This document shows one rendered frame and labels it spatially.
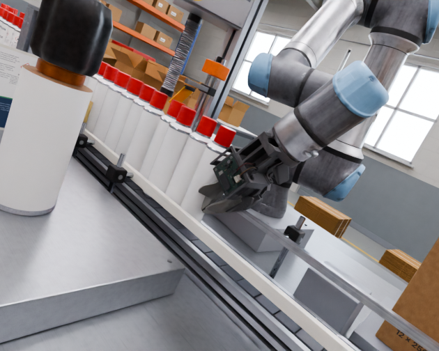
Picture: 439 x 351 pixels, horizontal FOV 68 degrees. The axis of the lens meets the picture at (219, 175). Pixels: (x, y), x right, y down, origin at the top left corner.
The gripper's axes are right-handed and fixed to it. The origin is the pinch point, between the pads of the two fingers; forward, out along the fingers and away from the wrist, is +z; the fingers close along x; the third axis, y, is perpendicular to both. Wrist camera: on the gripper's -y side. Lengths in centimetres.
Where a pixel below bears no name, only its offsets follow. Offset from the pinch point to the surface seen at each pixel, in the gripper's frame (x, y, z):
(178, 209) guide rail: -1.3, 5.0, 3.3
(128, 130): -27.0, 2.1, 11.1
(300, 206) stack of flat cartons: -76, -388, 131
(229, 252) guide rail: 10.5, 5.0, -3.6
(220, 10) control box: -39.7, -6.5, -19.8
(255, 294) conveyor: 17.9, 3.8, -4.0
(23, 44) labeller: -60, 16, 22
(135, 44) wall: -651, -445, 326
